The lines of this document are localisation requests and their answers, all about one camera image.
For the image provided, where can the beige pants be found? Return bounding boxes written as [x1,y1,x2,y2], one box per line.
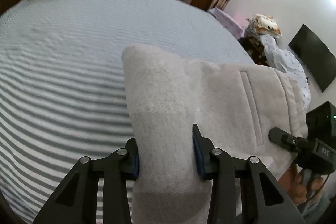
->
[121,44,309,224]

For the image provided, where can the purple cloth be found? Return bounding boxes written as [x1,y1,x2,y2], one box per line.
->
[209,7,246,40]

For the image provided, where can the black wall television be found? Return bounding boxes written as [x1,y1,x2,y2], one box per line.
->
[288,24,336,93]

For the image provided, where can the pile of patterned clothes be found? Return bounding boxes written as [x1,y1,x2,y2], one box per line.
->
[246,13,282,38]

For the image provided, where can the grey striped bedsheet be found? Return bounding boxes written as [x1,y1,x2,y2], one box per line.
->
[0,0,257,224]

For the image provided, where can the dark cluttered shelf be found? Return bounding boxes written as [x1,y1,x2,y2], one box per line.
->
[240,36,269,66]

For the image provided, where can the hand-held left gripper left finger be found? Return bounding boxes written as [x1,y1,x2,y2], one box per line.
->
[33,138,140,224]

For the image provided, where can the white floral cloth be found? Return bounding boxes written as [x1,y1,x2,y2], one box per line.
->
[261,34,312,112]

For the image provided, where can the person's right hand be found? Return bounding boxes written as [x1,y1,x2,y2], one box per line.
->
[279,165,326,207]

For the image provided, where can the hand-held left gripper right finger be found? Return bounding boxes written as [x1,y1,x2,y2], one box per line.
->
[192,123,306,224]

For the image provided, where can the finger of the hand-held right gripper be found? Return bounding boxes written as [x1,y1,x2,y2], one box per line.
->
[268,127,298,152]

